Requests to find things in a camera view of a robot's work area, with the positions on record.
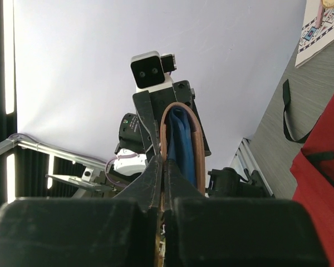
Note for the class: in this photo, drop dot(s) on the aluminium front rail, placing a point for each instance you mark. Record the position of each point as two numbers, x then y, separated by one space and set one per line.
246 166

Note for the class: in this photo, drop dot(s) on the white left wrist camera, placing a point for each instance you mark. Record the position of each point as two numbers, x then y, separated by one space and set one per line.
152 72

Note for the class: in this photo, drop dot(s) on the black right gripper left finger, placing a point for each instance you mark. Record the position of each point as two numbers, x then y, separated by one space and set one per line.
120 231

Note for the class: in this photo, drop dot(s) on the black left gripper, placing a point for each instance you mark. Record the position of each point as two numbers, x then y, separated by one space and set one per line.
150 107

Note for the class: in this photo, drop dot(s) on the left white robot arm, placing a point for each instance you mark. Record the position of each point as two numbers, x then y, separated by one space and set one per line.
130 136

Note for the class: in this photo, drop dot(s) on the pink handled fork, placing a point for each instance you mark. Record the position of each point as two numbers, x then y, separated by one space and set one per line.
320 13

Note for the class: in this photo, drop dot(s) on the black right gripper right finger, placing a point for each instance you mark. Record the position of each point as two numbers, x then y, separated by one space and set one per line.
226 231

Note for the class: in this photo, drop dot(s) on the yellow bird plate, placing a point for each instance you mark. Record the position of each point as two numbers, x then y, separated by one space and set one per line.
327 3

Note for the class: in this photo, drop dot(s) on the red student backpack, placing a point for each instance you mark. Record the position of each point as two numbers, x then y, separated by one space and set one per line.
323 172

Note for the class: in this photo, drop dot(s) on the patterned cloth placemat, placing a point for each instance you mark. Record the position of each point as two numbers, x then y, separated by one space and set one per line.
313 40

